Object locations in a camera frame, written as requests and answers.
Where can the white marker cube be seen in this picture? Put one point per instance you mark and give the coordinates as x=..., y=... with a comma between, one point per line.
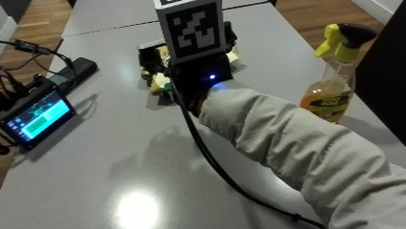
x=192, y=28

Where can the black power bank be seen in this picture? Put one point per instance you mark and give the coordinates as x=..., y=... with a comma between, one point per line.
x=78, y=71

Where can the small touchscreen display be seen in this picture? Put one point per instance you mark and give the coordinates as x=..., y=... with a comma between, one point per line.
x=36, y=119

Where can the clear spray bottle orange liquid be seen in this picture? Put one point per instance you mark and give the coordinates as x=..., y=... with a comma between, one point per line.
x=332, y=92

